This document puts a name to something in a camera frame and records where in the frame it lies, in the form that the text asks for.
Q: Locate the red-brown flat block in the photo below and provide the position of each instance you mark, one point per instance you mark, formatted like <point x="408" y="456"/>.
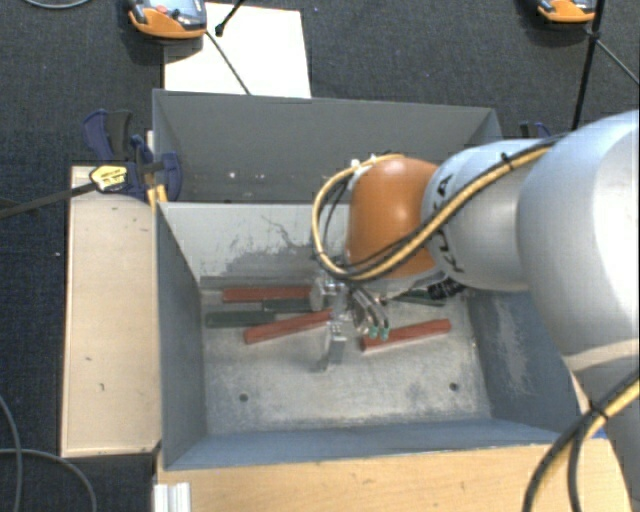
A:
<point x="285" y="326"/>
<point x="265" y="294"/>
<point x="415" y="332"/>

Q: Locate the grey metal bin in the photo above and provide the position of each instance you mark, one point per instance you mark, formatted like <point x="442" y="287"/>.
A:
<point x="350" y="395"/>

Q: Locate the pale wood board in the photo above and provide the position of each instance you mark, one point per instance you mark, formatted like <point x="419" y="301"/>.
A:
<point x="110" y="325"/>

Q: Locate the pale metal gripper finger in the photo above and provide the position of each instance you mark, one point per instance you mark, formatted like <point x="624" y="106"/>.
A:
<point x="322" y="364"/>
<point x="339" y="347"/>

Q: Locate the dark green flat block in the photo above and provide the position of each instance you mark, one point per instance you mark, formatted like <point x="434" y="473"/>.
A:
<point x="287" y="305"/>
<point x="240" y="319"/>

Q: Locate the black cylinder on white bracket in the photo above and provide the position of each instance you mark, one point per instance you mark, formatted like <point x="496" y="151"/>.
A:
<point x="444" y="290"/>

